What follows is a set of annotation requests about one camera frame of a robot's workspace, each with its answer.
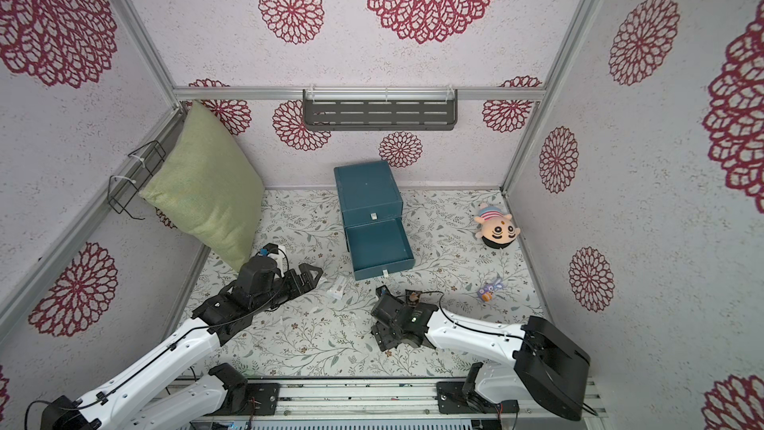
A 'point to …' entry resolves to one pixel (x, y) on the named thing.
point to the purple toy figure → (487, 291)
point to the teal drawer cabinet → (369, 194)
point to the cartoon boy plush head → (497, 228)
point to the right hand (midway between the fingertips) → (384, 328)
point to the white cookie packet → (337, 291)
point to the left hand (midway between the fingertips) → (312, 278)
